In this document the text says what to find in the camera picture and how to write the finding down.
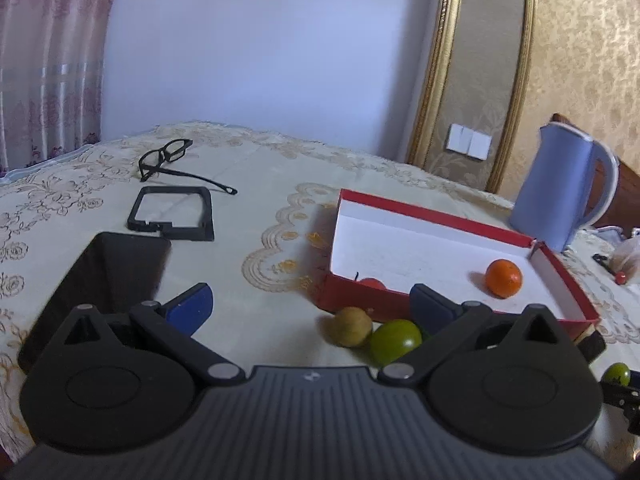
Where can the brown round fruit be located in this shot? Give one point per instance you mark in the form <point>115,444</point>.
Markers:
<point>352,326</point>

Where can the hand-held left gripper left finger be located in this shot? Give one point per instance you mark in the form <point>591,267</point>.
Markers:
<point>192,307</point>

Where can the white wall switch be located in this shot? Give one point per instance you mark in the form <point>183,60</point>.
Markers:
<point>468,141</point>

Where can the gold wall moulding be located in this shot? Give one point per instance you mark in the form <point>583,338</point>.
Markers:
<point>440,60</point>
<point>520,60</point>

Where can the clear plastic bag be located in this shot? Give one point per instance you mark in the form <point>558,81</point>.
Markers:
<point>627,260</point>

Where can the black eyeglasses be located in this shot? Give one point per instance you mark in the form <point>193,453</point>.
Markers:
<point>190,175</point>

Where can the small red fruit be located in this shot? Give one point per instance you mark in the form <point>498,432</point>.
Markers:
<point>372,283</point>

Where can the black phone case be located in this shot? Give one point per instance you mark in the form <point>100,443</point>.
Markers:
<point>205,220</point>

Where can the tiny red object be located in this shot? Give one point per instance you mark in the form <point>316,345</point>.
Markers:
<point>621,276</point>

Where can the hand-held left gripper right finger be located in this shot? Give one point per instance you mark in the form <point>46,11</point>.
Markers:
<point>430,307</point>

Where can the beige embroidered tablecloth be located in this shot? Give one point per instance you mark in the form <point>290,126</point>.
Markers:
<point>250,185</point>

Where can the blue electric kettle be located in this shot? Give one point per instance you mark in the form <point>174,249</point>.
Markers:
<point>555,185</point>

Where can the small green fruit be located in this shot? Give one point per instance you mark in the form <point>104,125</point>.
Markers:
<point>616,372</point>

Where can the red cardboard box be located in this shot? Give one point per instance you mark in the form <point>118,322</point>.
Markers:
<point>350,296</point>

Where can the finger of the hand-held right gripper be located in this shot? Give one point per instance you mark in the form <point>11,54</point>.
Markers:
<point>622,397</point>
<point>592,346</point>

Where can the small black object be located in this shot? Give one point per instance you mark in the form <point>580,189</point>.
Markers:
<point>600,259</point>

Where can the orange tangerine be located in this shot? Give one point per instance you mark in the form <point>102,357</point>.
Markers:
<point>503,278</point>

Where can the black smartphone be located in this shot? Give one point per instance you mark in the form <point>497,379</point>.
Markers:
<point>110,270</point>

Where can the pink patterned curtain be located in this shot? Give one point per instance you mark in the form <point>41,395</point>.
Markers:
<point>50,60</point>

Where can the large green fruit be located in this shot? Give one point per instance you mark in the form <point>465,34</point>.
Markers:
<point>395,341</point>

